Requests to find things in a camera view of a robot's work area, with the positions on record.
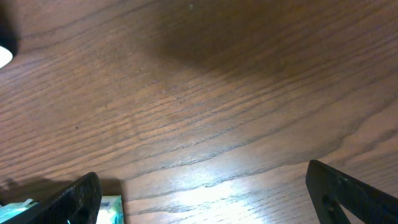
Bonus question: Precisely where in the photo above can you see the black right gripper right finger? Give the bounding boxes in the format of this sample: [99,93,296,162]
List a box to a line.
[305,160,397,224]

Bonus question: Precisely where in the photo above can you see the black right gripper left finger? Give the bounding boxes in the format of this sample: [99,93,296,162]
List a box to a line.
[5,172,103,224]

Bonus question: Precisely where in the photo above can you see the light green snack packet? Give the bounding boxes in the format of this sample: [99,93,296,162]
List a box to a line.
[1,195,124,224]

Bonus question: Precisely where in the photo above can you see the white barcode scanner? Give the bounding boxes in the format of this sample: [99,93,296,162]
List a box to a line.
[0,46,14,68]

